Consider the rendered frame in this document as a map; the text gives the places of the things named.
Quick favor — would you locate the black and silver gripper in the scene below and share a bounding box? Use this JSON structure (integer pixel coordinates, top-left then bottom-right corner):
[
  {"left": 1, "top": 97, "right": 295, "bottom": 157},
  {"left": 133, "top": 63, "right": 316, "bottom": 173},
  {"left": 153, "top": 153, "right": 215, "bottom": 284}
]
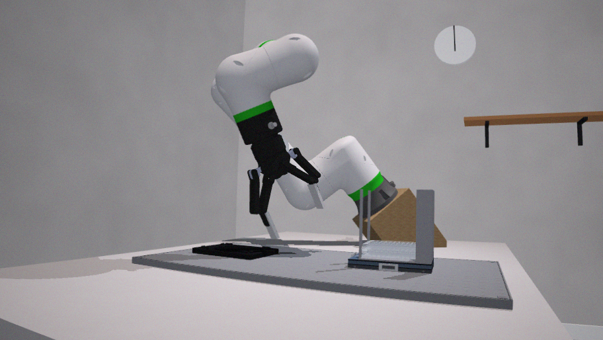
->
[{"left": 247, "top": 134, "right": 326, "bottom": 239}]

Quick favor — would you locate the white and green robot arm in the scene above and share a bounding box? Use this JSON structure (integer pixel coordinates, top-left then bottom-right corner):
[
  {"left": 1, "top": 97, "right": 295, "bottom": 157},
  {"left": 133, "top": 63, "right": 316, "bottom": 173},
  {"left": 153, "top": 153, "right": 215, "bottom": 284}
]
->
[{"left": 211, "top": 34, "right": 398, "bottom": 218}]

